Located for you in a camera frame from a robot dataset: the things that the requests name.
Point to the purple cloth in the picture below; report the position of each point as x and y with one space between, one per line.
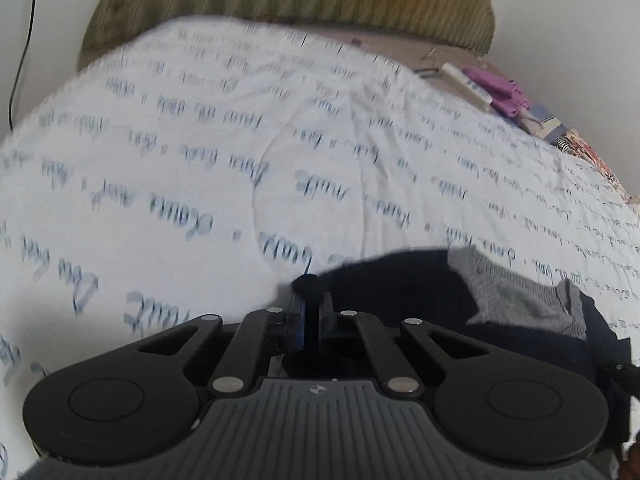
500 92

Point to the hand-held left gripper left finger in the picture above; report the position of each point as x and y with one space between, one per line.
298 327

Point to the mauve bed sheet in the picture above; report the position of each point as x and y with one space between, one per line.
400 45

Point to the white script-printed quilt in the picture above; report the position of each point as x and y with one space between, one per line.
150 160

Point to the red patterned cloth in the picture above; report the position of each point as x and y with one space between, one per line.
585 152

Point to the grey and navy sweater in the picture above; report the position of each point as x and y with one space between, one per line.
400 290

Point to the white remote control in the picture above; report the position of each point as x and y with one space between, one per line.
465 85

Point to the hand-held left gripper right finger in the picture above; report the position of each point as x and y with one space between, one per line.
326 327

